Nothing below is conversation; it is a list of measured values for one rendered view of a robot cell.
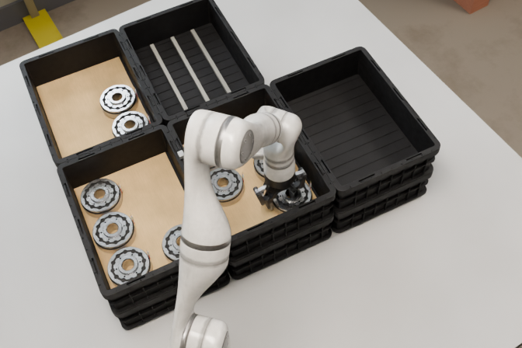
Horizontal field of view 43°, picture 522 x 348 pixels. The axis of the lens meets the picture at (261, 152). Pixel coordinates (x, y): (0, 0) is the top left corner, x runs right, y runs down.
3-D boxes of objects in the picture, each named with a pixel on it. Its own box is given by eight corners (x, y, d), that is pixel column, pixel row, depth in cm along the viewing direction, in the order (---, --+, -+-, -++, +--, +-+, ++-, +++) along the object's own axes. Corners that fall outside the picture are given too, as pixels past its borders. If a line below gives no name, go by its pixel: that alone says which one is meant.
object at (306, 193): (318, 203, 169) (318, 201, 168) (283, 218, 166) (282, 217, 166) (300, 172, 174) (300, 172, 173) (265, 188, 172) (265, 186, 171)
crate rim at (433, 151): (442, 152, 170) (443, 147, 168) (339, 198, 163) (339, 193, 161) (361, 50, 191) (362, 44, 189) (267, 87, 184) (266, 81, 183)
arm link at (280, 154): (306, 152, 154) (271, 140, 157) (306, 111, 142) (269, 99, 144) (294, 175, 151) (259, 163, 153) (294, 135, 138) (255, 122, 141)
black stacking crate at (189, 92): (267, 109, 192) (266, 83, 183) (172, 147, 186) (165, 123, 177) (214, 22, 213) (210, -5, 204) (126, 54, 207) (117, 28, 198)
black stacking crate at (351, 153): (435, 172, 177) (442, 147, 168) (336, 217, 171) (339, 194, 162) (359, 73, 199) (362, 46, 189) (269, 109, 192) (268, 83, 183)
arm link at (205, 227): (179, 114, 111) (169, 248, 120) (231, 127, 108) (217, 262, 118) (203, 101, 119) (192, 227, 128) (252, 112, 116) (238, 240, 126)
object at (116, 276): (157, 271, 160) (156, 270, 159) (119, 294, 157) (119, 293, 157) (137, 240, 165) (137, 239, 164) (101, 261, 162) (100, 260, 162)
